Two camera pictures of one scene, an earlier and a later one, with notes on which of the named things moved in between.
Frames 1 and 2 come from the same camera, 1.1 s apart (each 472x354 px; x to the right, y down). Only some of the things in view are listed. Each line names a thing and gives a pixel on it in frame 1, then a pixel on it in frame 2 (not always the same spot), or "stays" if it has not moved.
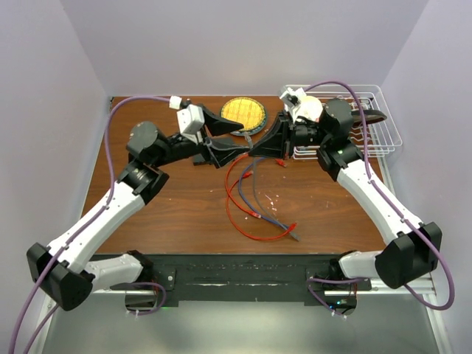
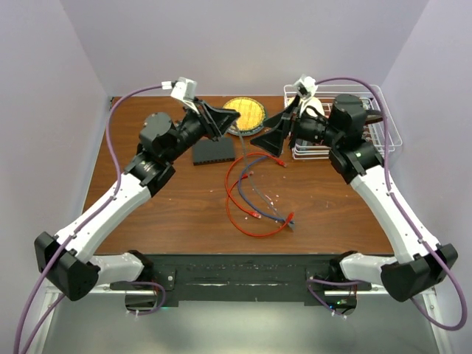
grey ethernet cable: x=286 y=228 -> x=253 y=184
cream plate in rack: x=310 y=107 stays
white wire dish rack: x=374 y=130 stays
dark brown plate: x=369 y=116 stays
